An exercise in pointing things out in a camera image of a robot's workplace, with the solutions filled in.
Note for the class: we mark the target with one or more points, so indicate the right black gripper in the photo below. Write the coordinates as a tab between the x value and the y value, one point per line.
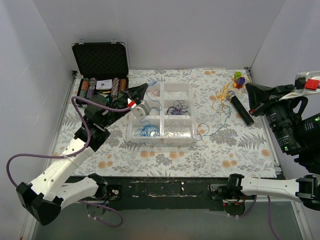
265	103

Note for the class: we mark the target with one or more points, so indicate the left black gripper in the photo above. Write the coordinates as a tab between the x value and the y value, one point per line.
126	97

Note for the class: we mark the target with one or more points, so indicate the white compartment tray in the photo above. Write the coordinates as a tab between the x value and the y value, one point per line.
172	119

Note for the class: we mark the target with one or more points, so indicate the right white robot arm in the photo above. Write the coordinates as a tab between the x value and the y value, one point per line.
282	106

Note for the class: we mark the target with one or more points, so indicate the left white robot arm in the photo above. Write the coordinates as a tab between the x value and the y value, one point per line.
46	195

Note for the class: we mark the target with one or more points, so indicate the colourful toy block stack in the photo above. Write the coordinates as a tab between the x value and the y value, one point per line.
238	80

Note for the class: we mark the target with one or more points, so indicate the black handheld microphone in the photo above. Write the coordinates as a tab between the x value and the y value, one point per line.
233	99

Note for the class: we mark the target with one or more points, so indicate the white playing card deck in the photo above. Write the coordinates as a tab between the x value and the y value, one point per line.
102	85

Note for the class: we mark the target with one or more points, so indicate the black poker chip case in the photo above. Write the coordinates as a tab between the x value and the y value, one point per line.
103	61

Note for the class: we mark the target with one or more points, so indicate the purple poker chip stack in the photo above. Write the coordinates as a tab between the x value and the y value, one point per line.
91	87

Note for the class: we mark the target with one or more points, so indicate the orange poker chip stack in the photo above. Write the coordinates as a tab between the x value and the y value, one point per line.
84	88

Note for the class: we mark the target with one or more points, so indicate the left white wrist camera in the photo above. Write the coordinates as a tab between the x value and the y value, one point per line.
141	110

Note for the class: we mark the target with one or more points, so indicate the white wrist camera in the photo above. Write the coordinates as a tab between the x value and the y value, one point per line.
306	83
141	110

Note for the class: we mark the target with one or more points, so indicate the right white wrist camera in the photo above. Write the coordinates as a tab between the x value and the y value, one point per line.
306	83

